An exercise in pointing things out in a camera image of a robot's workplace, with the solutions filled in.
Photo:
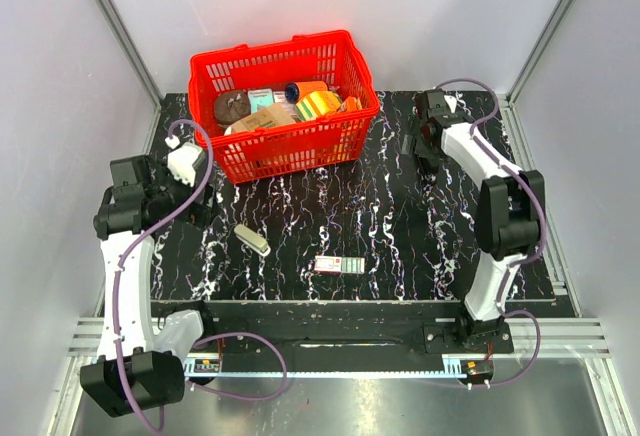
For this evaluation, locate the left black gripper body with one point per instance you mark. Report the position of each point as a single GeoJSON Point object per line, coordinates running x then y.
{"type": "Point", "coordinates": [199, 212]}

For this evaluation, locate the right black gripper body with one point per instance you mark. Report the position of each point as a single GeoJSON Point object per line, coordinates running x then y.
{"type": "Point", "coordinates": [420, 146]}

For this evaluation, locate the beige and white stapler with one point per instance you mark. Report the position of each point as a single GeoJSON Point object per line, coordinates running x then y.
{"type": "Point", "coordinates": [253, 240]}

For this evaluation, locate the black stapler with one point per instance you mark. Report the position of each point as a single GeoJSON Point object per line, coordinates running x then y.
{"type": "Point", "coordinates": [428, 167]}

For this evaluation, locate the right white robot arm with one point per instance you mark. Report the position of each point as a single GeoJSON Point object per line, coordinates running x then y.
{"type": "Point", "coordinates": [509, 224]}

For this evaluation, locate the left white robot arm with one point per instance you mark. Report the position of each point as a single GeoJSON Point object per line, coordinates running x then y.
{"type": "Point", "coordinates": [136, 367]}

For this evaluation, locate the red plastic shopping basket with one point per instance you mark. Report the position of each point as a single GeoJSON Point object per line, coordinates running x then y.
{"type": "Point", "coordinates": [332, 57]}

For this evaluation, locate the orange snack packet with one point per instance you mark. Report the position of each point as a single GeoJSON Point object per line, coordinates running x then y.
{"type": "Point", "coordinates": [350, 104]}

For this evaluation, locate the brown round bun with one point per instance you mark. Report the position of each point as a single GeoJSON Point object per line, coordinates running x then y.
{"type": "Point", "coordinates": [231, 106]}

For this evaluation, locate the yellow green sponge pack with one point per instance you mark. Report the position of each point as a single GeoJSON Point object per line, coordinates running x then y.
{"type": "Point", "coordinates": [317, 104]}

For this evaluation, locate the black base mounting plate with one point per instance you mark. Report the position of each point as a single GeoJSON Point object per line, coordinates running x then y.
{"type": "Point", "coordinates": [335, 336]}

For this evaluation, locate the brown cardboard box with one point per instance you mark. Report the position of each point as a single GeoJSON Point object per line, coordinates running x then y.
{"type": "Point", "coordinates": [268, 117]}

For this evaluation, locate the teal white small box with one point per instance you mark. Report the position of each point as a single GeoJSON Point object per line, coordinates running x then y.
{"type": "Point", "coordinates": [260, 98]}

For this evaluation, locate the orange tube blue cap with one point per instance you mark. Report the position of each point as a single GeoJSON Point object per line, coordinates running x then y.
{"type": "Point", "coordinates": [294, 91]}

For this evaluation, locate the red white staple box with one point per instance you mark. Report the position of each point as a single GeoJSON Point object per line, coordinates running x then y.
{"type": "Point", "coordinates": [341, 265]}

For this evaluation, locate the aluminium frame rail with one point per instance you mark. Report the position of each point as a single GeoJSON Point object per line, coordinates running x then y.
{"type": "Point", "coordinates": [245, 354]}

